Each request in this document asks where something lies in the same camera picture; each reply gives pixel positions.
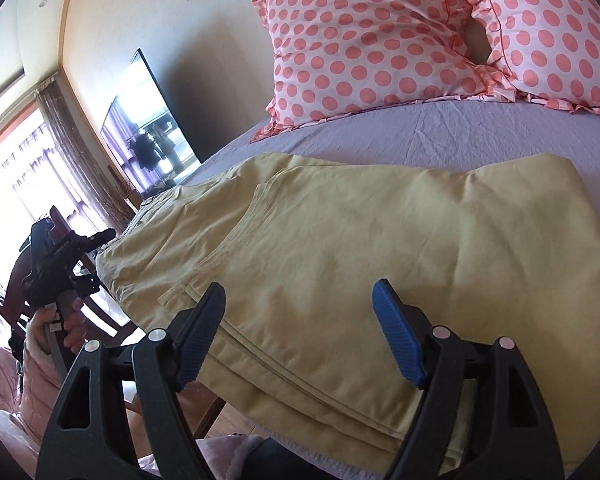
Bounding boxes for khaki pants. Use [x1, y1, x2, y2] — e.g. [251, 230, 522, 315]
[96, 153, 600, 474]

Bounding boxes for person's left hand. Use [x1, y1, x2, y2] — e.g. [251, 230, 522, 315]
[27, 298, 86, 356]

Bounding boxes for dark wooden chair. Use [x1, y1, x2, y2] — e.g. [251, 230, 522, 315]
[0, 207, 225, 438]

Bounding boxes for brown curtain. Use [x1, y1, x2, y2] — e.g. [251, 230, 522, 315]
[36, 77, 134, 233]

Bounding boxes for window with bright glass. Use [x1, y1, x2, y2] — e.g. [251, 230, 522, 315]
[0, 102, 106, 287]

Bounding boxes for black flat television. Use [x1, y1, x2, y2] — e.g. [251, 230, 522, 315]
[99, 50, 200, 198]

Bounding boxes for lavender bed sheet mattress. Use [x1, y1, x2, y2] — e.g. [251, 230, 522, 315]
[187, 101, 600, 217]

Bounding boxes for large pink polka-dot pillow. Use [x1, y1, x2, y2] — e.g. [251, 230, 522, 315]
[252, 0, 516, 141]

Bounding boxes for small pink polka-dot pillow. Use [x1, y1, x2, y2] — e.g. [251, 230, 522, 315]
[467, 0, 600, 115]

